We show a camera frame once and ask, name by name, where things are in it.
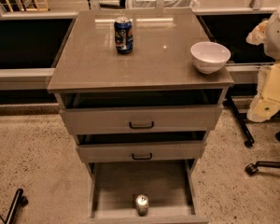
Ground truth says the grey drawer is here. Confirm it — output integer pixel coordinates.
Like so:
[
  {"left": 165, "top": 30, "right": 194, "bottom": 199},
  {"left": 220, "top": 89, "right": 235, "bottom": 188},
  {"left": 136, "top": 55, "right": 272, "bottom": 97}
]
[
  {"left": 77, "top": 141, "right": 206, "bottom": 163},
  {"left": 85, "top": 160, "right": 208, "bottom": 224},
  {"left": 61, "top": 105, "right": 222, "bottom": 134}
]

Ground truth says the white wire basket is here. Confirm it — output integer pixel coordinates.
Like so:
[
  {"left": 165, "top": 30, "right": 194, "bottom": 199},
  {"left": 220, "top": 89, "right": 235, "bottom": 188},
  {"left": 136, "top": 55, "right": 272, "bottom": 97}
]
[{"left": 126, "top": 0, "right": 200, "bottom": 9}]

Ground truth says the silver 7up can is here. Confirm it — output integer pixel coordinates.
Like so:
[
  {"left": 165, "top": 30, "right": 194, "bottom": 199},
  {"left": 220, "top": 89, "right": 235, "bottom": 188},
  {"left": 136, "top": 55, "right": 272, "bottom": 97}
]
[{"left": 135, "top": 194, "right": 149, "bottom": 216}]

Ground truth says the bottom grey drawer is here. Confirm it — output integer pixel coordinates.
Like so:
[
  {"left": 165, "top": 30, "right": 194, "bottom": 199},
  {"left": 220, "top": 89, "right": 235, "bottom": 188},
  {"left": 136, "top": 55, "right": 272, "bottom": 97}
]
[{"left": 85, "top": 160, "right": 208, "bottom": 224}]

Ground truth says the black chair leg left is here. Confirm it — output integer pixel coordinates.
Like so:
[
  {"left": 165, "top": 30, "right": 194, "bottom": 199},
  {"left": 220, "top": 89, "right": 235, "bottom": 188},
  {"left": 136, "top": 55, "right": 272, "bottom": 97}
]
[{"left": 5, "top": 189, "right": 29, "bottom": 224}]

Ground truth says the black caster leg right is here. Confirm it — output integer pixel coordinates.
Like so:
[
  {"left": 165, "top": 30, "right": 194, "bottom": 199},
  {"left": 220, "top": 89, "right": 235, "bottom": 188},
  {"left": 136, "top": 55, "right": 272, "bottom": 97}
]
[{"left": 245, "top": 161, "right": 280, "bottom": 175}]

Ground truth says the top grey drawer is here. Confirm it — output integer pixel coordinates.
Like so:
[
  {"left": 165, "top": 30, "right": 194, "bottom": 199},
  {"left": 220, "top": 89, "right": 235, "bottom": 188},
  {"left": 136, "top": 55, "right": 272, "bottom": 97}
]
[{"left": 61, "top": 105, "right": 222, "bottom": 134}]

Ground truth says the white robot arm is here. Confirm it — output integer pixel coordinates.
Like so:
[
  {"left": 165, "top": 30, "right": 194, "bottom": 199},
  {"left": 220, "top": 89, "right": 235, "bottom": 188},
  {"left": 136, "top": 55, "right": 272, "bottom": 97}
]
[{"left": 246, "top": 5, "right": 280, "bottom": 122}]

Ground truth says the white ceramic bowl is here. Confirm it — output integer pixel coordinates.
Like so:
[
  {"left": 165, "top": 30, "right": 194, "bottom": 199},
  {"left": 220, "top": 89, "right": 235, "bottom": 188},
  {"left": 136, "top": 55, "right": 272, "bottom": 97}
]
[{"left": 190, "top": 41, "right": 231, "bottom": 74}]

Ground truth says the black table frame leg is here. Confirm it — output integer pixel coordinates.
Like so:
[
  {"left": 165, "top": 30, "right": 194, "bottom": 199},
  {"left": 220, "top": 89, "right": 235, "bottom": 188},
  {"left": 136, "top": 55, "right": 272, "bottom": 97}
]
[{"left": 226, "top": 92, "right": 254, "bottom": 148}]

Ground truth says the middle grey drawer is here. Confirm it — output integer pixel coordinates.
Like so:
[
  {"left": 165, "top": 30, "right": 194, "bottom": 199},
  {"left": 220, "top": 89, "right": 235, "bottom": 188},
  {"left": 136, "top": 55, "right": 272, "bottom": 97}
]
[{"left": 77, "top": 141, "right": 206, "bottom": 163}]

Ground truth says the blue pepsi can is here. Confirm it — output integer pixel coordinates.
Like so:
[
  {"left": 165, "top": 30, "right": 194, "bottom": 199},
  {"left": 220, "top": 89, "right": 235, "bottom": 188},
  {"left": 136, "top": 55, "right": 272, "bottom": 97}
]
[{"left": 114, "top": 17, "right": 133, "bottom": 54}]

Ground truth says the grey drawer cabinet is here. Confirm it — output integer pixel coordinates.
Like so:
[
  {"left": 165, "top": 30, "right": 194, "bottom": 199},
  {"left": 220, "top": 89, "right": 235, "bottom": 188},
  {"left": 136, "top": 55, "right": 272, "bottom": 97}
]
[{"left": 47, "top": 7, "right": 235, "bottom": 224}]

